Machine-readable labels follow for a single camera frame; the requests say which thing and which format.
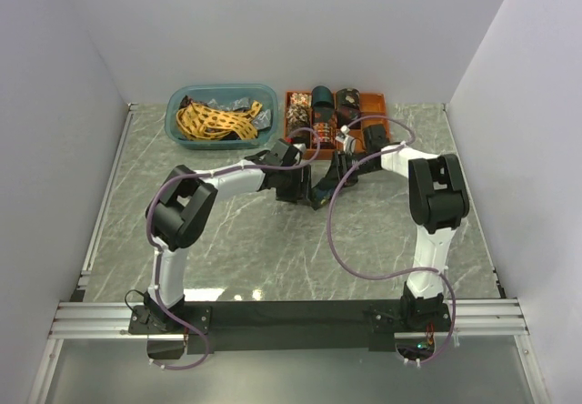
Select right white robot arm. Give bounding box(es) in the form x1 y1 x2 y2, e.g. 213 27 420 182
326 124 470 330

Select orange divided tray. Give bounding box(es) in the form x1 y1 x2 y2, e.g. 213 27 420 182
283 90 390 160

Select brown patterned rolled tie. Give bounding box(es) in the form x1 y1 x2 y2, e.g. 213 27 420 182
286 105 310 126

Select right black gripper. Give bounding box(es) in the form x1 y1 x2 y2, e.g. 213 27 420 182
319 149 377 191

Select red white rolled tie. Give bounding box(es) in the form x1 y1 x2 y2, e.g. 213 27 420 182
289 92 312 108

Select maroon rolled tie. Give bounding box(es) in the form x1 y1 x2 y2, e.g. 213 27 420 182
336 106 361 127

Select dark brown rolled tie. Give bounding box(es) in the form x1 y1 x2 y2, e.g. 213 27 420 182
286 124 312 148

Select black floral rolled tie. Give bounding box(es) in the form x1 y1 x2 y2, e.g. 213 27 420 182
336 87 360 110

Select teal rolled tie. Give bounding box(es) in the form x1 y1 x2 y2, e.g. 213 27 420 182
311 86 335 108

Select dark tie in bin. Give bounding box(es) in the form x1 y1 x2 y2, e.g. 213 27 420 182
179 96 196 111

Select red striped rolled tie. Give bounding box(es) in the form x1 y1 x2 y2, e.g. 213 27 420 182
312 122 337 149

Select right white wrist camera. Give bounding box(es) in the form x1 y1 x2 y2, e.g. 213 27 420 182
336 126 356 154

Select dark red dotted rolled tie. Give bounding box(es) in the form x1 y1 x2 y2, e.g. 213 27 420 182
312 106 336 126

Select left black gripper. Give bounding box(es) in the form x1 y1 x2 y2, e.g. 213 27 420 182
276 163 314 203

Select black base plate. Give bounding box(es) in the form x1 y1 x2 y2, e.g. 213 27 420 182
128 299 452 354

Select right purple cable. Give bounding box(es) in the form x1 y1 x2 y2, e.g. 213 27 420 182
326 115 457 367

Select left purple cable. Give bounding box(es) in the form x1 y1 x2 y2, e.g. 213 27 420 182
145 126 322 370

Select purple cable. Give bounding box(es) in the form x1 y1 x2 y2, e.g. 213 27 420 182
145 126 322 370
326 115 457 367

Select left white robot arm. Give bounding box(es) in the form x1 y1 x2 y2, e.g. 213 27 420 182
144 139 309 333

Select blue plastic bin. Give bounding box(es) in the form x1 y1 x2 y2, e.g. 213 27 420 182
165 84 281 150

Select blue floral tie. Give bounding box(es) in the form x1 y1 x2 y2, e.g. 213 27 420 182
309 172 339 210

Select yellow patterned tie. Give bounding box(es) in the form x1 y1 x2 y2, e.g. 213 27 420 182
176 103 258 141

